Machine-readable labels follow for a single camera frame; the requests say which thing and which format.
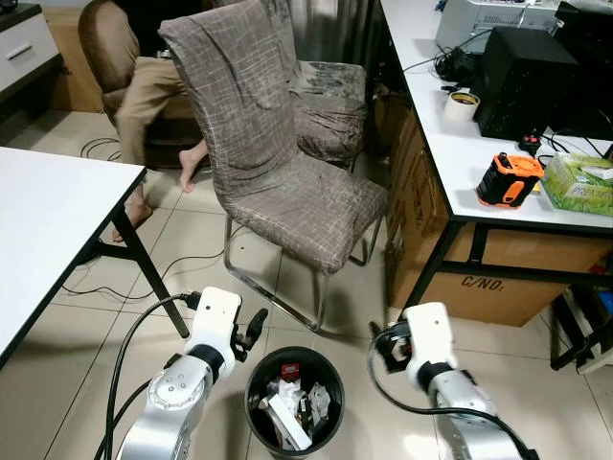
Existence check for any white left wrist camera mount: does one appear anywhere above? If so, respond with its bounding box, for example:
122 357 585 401
184 286 242 357

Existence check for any grey printer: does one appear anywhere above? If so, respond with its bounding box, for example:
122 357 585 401
434 0 566 56

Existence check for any brown patterned covered chair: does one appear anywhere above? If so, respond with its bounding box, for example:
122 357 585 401
158 0 389 334

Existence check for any black speaker box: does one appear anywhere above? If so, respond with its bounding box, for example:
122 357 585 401
475 26 581 141

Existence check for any barefoot person in khaki trousers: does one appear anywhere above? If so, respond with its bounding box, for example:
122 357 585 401
103 0 210 242

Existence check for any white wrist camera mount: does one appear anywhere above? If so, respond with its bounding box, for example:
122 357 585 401
184 286 242 357
402 302 461 382

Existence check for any crumpled white paper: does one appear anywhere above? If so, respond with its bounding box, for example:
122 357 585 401
305 381 336 427

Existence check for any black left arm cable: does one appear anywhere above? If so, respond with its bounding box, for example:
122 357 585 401
96 290 204 460

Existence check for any orange and black tool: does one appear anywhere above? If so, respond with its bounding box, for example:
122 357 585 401
476 151 546 209

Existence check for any white drawer cabinet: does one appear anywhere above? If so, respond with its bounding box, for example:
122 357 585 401
0 0 66 121

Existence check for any large brown cardboard box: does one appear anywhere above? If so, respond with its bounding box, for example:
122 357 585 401
386 96 613 329

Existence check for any white flat paper box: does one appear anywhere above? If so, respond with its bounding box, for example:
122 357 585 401
262 391 314 451

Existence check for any grey floral covered chair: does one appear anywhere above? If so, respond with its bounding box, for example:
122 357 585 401
261 0 370 172

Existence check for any white table with black legs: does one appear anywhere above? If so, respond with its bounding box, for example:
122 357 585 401
0 146 193 370

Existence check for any white desk with black frame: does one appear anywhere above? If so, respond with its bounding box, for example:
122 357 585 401
378 0 613 373

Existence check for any black cable bundle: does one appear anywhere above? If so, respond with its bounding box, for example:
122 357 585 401
433 46 489 85

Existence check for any black round rubbish bin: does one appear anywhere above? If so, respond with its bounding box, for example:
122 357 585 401
244 347 347 457

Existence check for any black metal rack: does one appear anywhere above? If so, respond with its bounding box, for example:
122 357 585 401
551 278 613 373

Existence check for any black monitor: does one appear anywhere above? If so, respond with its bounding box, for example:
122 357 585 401
556 0 613 135

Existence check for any brown armchair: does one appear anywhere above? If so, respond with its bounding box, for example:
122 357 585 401
77 0 207 145

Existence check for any green tissue box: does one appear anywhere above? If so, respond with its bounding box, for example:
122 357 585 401
539 153 613 215

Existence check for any black plug with red button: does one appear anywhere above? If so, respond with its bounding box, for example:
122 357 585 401
518 134 545 155

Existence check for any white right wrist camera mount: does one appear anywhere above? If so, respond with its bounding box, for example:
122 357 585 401
402 302 461 382

